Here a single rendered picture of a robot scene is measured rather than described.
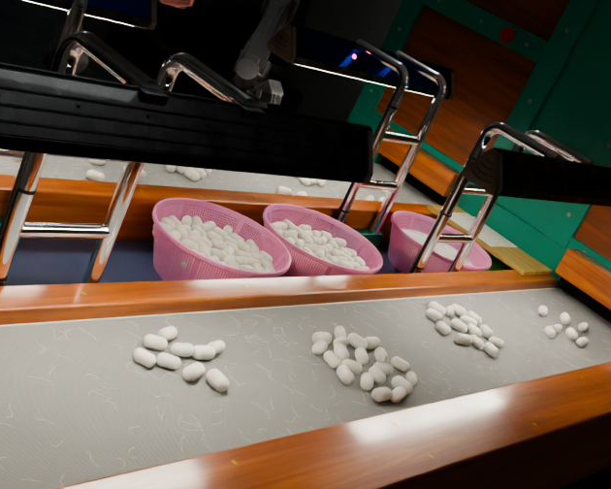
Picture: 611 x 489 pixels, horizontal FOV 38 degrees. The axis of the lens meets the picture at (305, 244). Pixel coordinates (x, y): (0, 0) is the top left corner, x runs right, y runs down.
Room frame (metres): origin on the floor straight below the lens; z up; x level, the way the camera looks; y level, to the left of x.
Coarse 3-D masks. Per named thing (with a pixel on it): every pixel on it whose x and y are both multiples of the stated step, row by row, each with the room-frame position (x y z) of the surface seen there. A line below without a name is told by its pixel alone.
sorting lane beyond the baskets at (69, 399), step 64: (128, 320) 1.11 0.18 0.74; (192, 320) 1.19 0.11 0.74; (256, 320) 1.28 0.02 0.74; (320, 320) 1.39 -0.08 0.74; (384, 320) 1.51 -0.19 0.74; (448, 320) 1.65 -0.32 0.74; (512, 320) 1.81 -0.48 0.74; (576, 320) 2.01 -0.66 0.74; (0, 384) 0.85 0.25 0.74; (64, 384) 0.90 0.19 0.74; (128, 384) 0.96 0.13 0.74; (192, 384) 1.03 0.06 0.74; (256, 384) 1.10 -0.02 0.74; (320, 384) 1.18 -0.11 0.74; (384, 384) 1.27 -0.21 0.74; (448, 384) 1.37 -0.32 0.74; (0, 448) 0.75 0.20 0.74; (64, 448) 0.80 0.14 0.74; (128, 448) 0.84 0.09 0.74; (192, 448) 0.90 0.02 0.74
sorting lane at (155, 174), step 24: (0, 168) 1.41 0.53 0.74; (48, 168) 1.50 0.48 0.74; (72, 168) 1.54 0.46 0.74; (96, 168) 1.60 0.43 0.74; (120, 168) 1.65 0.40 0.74; (144, 168) 1.71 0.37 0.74; (264, 192) 1.90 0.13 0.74; (312, 192) 2.06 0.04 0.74; (336, 192) 2.14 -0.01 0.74; (360, 192) 2.24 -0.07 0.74; (408, 192) 2.45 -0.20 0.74
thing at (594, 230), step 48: (432, 0) 2.64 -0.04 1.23; (480, 0) 2.56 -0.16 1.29; (528, 0) 2.48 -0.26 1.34; (576, 0) 2.39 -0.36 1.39; (384, 48) 2.69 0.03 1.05; (432, 48) 2.61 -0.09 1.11; (480, 48) 2.52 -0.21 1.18; (528, 48) 2.43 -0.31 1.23; (576, 48) 2.36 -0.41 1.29; (384, 96) 2.66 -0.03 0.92; (432, 96) 2.56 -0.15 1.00; (480, 96) 2.48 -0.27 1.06; (528, 96) 2.38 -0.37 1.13; (576, 96) 2.32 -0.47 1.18; (432, 144) 2.52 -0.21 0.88; (576, 144) 2.28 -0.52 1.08; (576, 240) 2.20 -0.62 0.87
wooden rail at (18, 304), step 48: (0, 288) 1.00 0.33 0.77; (48, 288) 1.05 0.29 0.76; (96, 288) 1.11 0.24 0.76; (144, 288) 1.17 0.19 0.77; (192, 288) 1.24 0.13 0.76; (240, 288) 1.31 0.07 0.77; (288, 288) 1.40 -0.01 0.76; (336, 288) 1.49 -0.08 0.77; (384, 288) 1.60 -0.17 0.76; (432, 288) 1.73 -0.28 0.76; (480, 288) 1.89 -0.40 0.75; (528, 288) 2.07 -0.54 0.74
